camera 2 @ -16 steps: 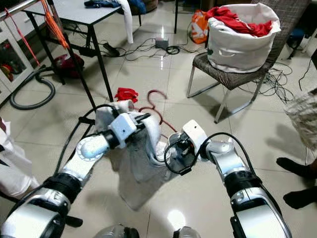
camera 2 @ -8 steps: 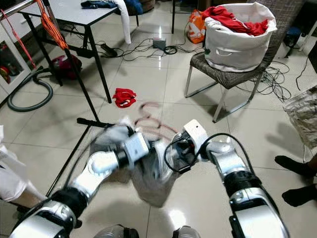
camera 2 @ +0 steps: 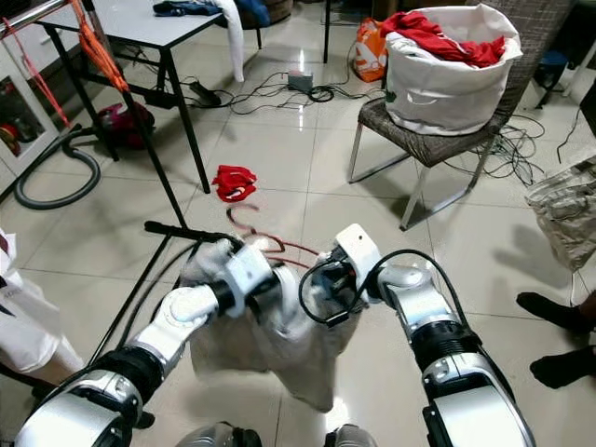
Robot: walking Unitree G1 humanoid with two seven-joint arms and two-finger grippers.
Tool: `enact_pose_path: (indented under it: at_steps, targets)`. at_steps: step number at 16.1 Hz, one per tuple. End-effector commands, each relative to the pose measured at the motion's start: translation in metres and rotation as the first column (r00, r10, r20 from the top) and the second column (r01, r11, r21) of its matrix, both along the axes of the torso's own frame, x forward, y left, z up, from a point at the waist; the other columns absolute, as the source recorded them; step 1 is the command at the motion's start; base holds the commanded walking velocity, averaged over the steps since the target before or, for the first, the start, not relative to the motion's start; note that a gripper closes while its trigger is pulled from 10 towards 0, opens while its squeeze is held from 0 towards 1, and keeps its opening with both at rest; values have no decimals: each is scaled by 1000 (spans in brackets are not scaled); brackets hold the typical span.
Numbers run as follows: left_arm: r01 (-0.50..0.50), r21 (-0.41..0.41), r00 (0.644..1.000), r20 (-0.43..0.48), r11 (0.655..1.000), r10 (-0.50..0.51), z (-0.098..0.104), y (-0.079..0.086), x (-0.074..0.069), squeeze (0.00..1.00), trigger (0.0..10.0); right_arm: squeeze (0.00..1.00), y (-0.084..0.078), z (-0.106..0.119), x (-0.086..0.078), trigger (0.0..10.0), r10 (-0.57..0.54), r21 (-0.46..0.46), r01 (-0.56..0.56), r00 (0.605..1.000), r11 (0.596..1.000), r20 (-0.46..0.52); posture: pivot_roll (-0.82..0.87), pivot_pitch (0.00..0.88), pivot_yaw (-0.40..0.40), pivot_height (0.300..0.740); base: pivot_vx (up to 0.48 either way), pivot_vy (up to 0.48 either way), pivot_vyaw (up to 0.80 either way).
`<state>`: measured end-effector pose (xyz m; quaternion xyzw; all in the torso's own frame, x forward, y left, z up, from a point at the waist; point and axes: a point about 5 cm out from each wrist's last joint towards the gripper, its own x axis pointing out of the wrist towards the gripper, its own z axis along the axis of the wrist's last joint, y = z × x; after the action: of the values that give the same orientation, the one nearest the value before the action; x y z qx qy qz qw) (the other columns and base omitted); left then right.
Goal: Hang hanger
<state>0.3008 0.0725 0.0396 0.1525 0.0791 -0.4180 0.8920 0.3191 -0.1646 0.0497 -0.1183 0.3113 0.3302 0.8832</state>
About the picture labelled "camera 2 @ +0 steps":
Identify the person leg black sock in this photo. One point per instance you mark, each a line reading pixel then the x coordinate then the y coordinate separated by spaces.
pixel 563 366
pixel 554 312

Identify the grey power box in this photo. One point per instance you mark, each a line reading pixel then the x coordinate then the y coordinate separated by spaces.
pixel 300 81

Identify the red vacuum cleaner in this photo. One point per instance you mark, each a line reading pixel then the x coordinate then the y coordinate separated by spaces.
pixel 123 124

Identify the white table black legs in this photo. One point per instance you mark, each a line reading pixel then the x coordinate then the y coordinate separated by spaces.
pixel 140 26

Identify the white laundry bag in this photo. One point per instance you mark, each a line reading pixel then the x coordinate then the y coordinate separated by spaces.
pixel 447 93

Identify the black power strip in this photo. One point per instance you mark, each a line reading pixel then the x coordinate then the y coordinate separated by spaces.
pixel 205 91

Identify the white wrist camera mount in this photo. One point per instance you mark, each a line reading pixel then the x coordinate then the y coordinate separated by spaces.
pixel 247 270
pixel 356 250

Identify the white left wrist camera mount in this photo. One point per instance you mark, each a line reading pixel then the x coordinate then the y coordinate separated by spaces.
pixel 247 270

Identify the person light patterned shorts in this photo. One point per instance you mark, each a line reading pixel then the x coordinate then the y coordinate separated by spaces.
pixel 563 209

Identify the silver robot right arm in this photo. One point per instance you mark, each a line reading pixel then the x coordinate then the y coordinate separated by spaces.
pixel 428 307

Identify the plaid cushion metal chair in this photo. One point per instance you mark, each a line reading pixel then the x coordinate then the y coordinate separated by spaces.
pixel 428 144

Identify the thin red hanger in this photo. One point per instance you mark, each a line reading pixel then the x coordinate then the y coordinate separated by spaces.
pixel 42 79

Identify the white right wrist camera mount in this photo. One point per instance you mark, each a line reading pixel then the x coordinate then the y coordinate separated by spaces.
pixel 356 250

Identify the dark red plastic hanger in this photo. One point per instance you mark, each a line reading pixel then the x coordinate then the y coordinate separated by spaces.
pixel 233 223

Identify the grey robot left leg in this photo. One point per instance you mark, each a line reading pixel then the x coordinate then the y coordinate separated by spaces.
pixel 219 436

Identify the bunch of orange hangers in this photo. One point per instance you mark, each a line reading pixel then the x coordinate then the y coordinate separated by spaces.
pixel 101 56

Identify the white black-print t-shirt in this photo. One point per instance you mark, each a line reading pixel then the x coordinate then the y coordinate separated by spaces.
pixel 28 326

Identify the red crumpled cloth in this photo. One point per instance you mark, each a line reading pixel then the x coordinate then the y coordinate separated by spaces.
pixel 233 182

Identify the orange white bag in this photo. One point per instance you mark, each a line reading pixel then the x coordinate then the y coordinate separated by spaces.
pixel 371 47

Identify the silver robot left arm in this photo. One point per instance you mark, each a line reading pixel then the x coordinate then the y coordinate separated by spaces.
pixel 177 317

